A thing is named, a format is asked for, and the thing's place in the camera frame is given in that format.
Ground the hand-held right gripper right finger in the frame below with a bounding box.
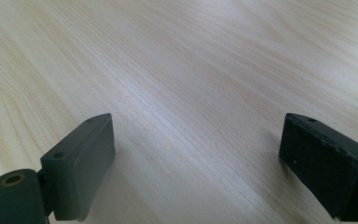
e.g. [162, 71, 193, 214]
[278, 112, 358, 222]

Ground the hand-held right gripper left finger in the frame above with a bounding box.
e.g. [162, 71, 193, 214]
[39, 112, 117, 222]

